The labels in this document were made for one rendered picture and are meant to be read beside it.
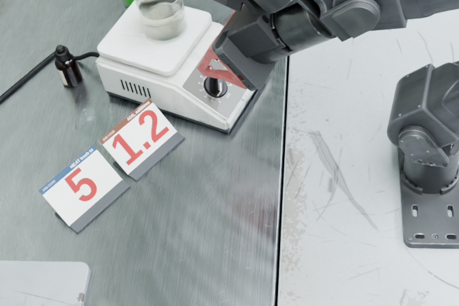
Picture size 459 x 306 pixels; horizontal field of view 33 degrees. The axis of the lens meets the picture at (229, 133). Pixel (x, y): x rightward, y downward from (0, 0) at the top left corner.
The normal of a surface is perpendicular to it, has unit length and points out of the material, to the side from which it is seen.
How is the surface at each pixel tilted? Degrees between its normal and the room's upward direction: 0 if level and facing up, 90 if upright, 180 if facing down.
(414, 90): 44
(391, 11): 90
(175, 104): 90
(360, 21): 90
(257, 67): 50
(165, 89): 90
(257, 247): 0
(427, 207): 0
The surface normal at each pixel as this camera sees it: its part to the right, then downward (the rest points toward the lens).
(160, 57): -0.11, -0.62
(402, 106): -0.74, -0.55
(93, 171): 0.39, -0.18
